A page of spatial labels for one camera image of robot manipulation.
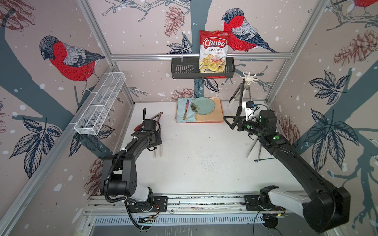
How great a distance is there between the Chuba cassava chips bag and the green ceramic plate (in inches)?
13.5

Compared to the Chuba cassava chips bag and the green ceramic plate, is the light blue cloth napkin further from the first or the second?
the Chuba cassava chips bag

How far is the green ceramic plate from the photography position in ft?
3.75

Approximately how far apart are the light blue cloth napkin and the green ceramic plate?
1.2 inches

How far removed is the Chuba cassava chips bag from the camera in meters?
0.85

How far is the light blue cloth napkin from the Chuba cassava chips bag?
0.35m

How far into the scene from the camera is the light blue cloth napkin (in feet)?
3.58
